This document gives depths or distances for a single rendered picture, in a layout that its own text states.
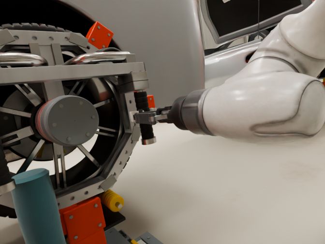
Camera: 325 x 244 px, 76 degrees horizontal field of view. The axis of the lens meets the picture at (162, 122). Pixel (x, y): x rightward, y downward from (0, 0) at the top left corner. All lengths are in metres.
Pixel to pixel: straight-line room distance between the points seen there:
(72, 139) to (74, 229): 0.33
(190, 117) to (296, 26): 0.22
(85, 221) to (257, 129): 0.63
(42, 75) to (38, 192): 0.28
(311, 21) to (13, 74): 0.53
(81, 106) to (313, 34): 0.50
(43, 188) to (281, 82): 0.55
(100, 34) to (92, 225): 0.65
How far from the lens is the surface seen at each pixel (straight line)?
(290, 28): 0.41
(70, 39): 0.76
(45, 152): 0.98
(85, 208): 0.78
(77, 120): 0.57
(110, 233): 1.24
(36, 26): 0.85
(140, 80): 0.57
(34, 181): 0.59
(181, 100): 0.42
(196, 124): 0.38
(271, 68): 0.35
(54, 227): 0.64
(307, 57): 0.40
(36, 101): 0.81
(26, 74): 0.52
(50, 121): 0.56
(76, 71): 0.54
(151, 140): 0.57
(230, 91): 0.33
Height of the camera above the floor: 0.88
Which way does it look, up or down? 7 degrees down
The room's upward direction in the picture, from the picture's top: 10 degrees counter-clockwise
